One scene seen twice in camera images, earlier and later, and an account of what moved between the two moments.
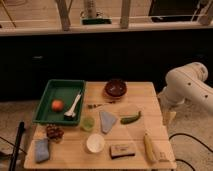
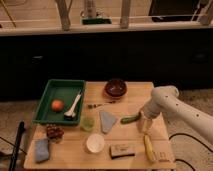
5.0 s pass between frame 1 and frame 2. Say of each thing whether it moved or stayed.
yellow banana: stayed
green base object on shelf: stayed
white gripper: moved
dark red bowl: stayed
